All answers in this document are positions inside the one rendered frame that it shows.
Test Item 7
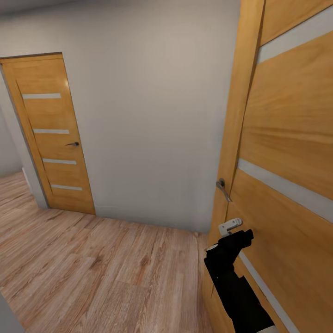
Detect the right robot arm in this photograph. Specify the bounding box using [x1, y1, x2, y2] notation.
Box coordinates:
[204, 218, 280, 333]

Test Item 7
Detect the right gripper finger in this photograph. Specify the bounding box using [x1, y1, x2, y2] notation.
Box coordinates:
[244, 229, 254, 241]

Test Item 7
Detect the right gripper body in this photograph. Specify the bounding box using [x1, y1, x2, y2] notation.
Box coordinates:
[218, 230, 251, 254]

